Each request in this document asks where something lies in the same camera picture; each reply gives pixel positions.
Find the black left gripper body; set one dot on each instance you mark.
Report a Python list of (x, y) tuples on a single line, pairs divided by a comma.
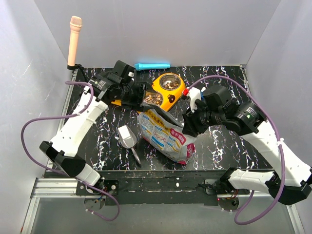
[(134, 95)]

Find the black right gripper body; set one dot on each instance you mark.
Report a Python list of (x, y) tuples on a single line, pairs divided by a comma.
[(201, 119)]

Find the pink white pet food bag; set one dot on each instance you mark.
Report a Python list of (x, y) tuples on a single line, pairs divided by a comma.
[(163, 132)]

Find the silver metal scoop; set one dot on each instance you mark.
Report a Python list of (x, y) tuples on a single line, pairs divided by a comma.
[(128, 140)]

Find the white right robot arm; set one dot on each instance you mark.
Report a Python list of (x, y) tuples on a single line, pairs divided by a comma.
[(289, 173)]

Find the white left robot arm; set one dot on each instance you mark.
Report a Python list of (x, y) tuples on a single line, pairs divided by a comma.
[(100, 91)]

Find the yellow double pet bowl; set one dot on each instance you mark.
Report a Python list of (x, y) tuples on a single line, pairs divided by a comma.
[(167, 90)]

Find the yellow toy brick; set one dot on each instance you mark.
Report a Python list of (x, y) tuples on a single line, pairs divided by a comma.
[(116, 102)]

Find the cyan flashlight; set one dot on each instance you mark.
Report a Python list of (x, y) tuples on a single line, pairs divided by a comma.
[(156, 66)]

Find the pink microphone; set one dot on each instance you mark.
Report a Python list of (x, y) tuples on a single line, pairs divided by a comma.
[(75, 27)]

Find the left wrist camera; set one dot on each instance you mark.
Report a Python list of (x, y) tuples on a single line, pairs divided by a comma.
[(123, 70)]

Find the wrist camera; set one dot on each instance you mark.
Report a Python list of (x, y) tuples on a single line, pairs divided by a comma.
[(210, 98), (123, 70)]

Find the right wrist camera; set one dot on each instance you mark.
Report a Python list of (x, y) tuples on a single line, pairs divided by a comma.
[(210, 98)]

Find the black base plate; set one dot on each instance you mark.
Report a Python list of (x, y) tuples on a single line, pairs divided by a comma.
[(164, 187)]

